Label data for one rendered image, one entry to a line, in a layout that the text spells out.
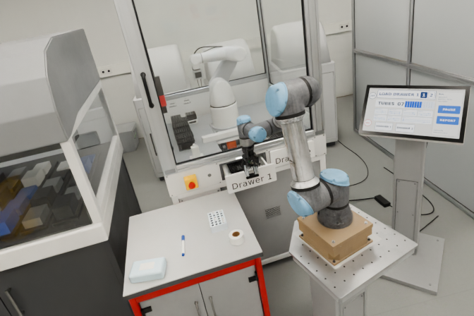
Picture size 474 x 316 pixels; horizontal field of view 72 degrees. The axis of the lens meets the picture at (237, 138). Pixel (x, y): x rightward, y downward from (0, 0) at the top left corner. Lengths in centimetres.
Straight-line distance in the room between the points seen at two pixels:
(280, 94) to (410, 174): 128
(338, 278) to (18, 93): 148
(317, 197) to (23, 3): 474
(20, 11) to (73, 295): 404
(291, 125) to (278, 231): 125
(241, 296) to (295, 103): 99
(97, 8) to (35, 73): 354
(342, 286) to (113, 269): 124
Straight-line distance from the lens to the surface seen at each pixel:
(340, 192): 139
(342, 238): 144
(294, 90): 120
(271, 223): 229
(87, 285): 213
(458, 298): 250
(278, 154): 200
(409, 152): 218
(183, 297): 166
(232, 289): 170
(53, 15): 525
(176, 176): 193
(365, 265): 149
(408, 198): 235
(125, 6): 171
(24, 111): 160
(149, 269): 157
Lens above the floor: 182
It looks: 23 degrees down
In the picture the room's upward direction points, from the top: 10 degrees counter-clockwise
